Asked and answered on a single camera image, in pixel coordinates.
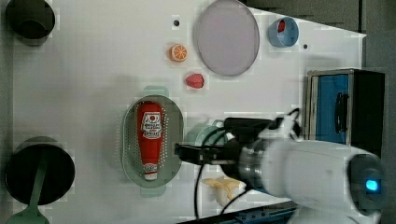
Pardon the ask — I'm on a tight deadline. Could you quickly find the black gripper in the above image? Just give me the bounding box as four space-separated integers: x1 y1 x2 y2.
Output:
175 118 279 187

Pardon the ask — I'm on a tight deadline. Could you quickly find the red plush ketchup bottle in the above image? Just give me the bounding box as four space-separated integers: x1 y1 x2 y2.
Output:
137 102 163 181

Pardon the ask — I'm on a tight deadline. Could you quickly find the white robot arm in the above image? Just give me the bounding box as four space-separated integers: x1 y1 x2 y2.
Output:
175 116 387 224

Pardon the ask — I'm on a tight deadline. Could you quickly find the green oval strainer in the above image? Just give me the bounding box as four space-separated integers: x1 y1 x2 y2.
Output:
120 86 184 198

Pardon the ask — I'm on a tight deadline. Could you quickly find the teal metal mug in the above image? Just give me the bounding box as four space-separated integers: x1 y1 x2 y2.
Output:
185 119 226 147

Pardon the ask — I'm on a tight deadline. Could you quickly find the peeled banana toy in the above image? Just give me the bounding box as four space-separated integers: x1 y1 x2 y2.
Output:
203 176 242 207

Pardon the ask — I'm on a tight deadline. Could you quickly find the red strawberry toy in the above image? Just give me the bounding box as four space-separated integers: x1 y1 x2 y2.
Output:
186 74 205 89

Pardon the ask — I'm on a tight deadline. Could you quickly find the orange slice toy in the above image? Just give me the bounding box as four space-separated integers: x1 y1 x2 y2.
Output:
169 44 188 63

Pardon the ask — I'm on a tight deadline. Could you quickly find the grey round plate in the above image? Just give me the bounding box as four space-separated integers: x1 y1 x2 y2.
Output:
195 0 260 76

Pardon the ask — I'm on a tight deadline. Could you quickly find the blue bowl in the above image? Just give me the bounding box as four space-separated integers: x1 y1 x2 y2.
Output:
268 17 299 48

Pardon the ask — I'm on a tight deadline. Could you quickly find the red toy in bowl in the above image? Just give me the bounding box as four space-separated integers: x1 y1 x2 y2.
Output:
277 20 286 33

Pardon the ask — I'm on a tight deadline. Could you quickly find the black toaster oven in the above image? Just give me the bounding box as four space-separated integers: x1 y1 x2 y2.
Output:
304 68 385 156

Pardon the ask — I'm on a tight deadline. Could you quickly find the green spatula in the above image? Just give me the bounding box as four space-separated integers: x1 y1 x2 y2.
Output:
6 152 50 224

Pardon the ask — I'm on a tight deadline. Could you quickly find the black utensil holder cup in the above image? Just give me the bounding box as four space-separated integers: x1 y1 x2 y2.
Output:
5 136 76 206

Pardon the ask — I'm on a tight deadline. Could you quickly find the dark green cup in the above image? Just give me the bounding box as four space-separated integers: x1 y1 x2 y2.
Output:
6 0 56 47

